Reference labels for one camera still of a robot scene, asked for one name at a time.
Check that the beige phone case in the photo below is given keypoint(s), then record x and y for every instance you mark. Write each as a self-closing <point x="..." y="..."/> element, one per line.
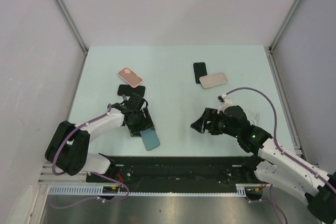
<point x="213" y="80"/>

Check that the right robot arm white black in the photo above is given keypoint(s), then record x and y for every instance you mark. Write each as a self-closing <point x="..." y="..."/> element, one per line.
<point x="272" y="163"/>

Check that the pink phone case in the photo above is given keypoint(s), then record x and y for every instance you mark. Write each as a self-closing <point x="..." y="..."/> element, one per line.
<point x="131" y="78"/>

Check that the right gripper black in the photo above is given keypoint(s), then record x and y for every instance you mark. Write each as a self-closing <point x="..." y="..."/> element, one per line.
<point x="209" y="115"/>

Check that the black phone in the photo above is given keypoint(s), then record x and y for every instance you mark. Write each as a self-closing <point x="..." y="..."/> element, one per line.
<point x="128" y="91"/>
<point x="199" y="71"/>

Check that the aluminium rail profile front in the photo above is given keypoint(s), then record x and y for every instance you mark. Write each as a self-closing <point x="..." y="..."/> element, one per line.
<point x="48" y="177"/>

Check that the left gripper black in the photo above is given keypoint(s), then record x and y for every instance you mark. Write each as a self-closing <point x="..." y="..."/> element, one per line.
<point x="146" y="123"/>

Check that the right aluminium frame post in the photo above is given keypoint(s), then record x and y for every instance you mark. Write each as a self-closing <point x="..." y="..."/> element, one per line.
<point x="284" y="25"/>

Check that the white slotted cable duct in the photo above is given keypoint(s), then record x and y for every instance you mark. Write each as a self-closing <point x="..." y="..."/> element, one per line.
<point x="161" y="190"/>

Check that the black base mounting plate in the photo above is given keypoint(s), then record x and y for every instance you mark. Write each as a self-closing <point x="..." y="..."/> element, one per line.
<point x="180" y="170"/>

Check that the left aluminium frame post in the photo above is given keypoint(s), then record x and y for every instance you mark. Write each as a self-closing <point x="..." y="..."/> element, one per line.
<point x="71" y="25"/>

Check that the aluminium frame post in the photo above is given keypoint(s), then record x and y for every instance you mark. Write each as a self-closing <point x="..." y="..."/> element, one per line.
<point x="284" y="25"/>
<point x="71" y="25"/>

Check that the teal blue phone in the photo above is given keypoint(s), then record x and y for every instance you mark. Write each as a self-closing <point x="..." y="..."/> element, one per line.
<point x="150" y="139"/>

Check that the clear transparent phone case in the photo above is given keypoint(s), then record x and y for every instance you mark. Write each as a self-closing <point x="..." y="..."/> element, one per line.
<point x="253" y="117"/>

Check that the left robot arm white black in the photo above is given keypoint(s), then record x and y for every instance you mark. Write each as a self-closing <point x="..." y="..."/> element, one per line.
<point x="68" y="150"/>

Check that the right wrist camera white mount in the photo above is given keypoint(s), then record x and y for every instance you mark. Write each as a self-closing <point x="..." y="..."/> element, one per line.
<point x="224" y="101"/>

